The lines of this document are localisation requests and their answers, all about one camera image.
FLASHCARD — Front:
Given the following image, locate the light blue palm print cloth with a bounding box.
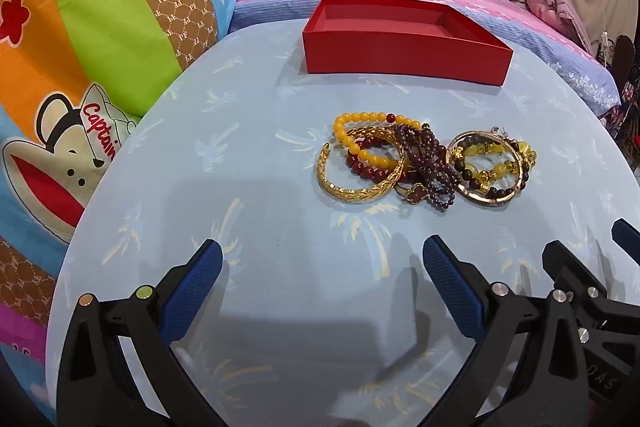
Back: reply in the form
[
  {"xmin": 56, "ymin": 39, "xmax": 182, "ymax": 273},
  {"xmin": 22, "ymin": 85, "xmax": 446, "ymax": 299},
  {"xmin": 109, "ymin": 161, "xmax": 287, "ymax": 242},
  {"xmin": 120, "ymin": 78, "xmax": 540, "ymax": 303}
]
[{"xmin": 45, "ymin": 24, "xmax": 640, "ymax": 427}]

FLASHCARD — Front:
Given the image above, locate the thin gold bangle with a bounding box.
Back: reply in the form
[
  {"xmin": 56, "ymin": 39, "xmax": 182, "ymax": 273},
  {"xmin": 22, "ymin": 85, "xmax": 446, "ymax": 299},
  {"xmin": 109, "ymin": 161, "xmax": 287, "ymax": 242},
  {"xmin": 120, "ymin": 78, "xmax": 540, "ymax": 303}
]
[{"xmin": 446, "ymin": 130, "xmax": 531, "ymax": 208}]

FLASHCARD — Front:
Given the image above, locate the cartoon monkey printed blanket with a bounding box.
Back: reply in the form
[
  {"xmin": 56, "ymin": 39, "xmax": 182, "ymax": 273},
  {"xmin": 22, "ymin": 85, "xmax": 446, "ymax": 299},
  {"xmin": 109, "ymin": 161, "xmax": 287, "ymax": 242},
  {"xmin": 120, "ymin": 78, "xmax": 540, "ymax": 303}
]
[{"xmin": 0, "ymin": 0, "xmax": 241, "ymax": 427}]

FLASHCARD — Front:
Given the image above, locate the gold clover charm bracelet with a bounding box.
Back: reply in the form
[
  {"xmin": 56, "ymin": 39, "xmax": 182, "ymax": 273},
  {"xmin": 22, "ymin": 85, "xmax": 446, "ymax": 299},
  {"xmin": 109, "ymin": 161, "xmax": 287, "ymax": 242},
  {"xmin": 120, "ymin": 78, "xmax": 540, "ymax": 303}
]
[{"xmin": 395, "ymin": 182, "xmax": 426, "ymax": 205}]

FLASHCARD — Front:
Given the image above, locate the dark bead gold charm bracelet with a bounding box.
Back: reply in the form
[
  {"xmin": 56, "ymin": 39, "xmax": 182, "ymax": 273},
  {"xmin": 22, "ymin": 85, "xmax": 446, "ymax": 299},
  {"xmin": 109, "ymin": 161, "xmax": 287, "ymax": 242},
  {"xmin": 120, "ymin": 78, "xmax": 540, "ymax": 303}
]
[{"xmin": 447, "ymin": 132, "xmax": 521, "ymax": 202}]

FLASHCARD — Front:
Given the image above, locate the pink quilted cloth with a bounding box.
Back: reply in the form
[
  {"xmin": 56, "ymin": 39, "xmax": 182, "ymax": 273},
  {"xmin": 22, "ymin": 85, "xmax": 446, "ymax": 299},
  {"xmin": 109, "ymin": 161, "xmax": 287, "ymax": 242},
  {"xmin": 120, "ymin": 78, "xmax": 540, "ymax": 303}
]
[{"xmin": 522, "ymin": 0, "xmax": 598, "ymax": 52}]

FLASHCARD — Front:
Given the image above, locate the dark wooden furniture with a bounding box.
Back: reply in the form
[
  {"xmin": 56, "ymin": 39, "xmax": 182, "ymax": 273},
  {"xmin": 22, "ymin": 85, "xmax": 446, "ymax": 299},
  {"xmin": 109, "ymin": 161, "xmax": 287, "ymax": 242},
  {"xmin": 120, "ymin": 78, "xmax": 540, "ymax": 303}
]
[{"xmin": 600, "ymin": 34, "xmax": 640, "ymax": 168}]

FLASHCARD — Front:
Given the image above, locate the wide gold cuff bangle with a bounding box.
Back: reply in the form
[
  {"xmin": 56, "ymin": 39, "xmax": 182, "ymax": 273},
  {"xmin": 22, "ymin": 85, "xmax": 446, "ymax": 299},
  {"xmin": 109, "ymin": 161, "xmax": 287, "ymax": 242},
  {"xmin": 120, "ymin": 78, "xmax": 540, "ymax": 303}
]
[{"xmin": 316, "ymin": 127, "xmax": 408, "ymax": 205}]

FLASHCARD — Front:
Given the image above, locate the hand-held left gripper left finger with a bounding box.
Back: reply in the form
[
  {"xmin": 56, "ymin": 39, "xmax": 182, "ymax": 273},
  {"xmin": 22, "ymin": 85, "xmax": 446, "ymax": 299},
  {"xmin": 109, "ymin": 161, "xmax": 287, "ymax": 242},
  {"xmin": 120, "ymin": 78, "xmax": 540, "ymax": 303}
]
[{"xmin": 56, "ymin": 238, "xmax": 223, "ymax": 427}]

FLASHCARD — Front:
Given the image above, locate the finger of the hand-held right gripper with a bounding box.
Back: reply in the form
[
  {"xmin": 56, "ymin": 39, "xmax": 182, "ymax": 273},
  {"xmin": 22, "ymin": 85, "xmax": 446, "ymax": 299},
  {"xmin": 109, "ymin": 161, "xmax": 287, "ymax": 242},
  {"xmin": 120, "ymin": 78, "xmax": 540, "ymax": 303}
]
[
  {"xmin": 542, "ymin": 241, "xmax": 626, "ymax": 348},
  {"xmin": 612, "ymin": 218, "xmax": 640, "ymax": 268}
]

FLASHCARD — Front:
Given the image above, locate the red cardboard box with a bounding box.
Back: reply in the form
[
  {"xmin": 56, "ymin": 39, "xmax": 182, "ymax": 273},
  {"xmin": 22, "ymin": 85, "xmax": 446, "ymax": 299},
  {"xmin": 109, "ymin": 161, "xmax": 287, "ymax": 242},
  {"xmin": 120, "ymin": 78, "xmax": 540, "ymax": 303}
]
[{"xmin": 302, "ymin": 0, "xmax": 515, "ymax": 86}]

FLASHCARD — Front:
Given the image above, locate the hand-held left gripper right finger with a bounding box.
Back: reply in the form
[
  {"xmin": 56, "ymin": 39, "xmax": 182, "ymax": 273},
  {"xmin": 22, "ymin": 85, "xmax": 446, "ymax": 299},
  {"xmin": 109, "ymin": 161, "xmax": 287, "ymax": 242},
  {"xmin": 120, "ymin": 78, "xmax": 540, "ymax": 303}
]
[{"xmin": 422, "ymin": 234, "xmax": 588, "ymax": 427}]

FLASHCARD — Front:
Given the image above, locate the yellow crystal bead bracelet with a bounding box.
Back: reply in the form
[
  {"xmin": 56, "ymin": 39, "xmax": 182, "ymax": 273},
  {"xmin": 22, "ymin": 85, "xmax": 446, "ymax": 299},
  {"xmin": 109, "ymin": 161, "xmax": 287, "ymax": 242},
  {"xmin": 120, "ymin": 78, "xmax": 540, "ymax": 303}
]
[{"xmin": 462, "ymin": 139, "xmax": 540, "ymax": 188}]

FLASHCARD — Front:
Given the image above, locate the purple garnet bead strand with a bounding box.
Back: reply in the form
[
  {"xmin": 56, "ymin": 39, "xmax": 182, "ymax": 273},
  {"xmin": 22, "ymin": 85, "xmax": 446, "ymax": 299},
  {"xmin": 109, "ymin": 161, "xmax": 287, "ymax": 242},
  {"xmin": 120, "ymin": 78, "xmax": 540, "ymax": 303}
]
[{"xmin": 390, "ymin": 123, "xmax": 458, "ymax": 211}]

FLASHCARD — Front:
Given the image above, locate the dark red bead bracelet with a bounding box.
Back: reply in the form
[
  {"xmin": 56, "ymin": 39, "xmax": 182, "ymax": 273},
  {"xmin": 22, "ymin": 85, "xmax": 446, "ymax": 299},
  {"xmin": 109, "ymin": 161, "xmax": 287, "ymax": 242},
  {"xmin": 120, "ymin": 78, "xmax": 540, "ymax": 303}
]
[{"xmin": 347, "ymin": 134, "xmax": 401, "ymax": 182}]

